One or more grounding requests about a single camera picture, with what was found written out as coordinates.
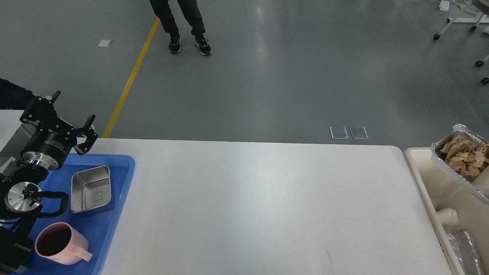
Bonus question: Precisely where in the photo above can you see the floor plate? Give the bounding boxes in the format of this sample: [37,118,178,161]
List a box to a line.
[349,126,369,139]
[329,126,349,140]

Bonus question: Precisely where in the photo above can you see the white paper cup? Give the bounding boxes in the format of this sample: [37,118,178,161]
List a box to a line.
[472,169,489,197]

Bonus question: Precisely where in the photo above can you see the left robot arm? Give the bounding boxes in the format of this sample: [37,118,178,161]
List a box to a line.
[0,91,98,275]

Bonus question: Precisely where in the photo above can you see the standing person left shoe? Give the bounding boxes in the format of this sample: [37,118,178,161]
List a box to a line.
[168,35,181,54]

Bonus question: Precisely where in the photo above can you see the standing person legs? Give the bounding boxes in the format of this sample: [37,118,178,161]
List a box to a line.
[149,0,206,38]

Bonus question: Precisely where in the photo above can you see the pink ribbed mug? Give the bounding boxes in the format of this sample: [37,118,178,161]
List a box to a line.
[34,222,93,265]

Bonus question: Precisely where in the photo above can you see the blue plastic tray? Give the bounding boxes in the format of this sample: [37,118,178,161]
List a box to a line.
[8,153,136,275]

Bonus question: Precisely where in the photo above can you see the right floor plate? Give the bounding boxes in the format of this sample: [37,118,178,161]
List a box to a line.
[349,126,369,139]

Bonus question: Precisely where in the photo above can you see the white cup in bin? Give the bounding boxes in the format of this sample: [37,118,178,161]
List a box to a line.
[436,207,459,226]

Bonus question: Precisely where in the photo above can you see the clear plastic in bin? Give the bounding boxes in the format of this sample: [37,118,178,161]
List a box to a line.
[444,226,484,275]

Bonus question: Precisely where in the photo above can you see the seated person leg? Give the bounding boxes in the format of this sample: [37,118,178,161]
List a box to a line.
[0,78,35,110]

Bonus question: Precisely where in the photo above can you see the aluminium foil tray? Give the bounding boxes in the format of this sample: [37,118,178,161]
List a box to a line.
[430,124,488,205]

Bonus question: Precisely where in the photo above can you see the white cart frame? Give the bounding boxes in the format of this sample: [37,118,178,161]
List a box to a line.
[433,0,489,41]

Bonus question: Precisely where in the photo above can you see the brown paper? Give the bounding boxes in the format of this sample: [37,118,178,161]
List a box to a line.
[439,136,489,180]

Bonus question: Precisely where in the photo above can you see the standing person right shoe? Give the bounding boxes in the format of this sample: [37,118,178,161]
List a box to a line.
[195,37,212,56]

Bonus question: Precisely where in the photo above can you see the beige plastic bin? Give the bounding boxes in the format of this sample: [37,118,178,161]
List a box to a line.
[405,147,489,275]

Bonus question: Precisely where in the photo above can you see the standing person shoe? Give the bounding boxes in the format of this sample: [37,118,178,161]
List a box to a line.
[168,35,181,54]
[195,37,212,56]

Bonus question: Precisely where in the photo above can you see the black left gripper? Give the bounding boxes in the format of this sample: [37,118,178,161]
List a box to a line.
[19,91,99,170]

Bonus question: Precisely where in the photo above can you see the left floor plate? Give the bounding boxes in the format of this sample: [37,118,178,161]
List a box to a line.
[329,126,349,140]

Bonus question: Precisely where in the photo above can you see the stainless steel rectangular container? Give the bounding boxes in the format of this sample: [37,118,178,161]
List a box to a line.
[70,166,115,215]

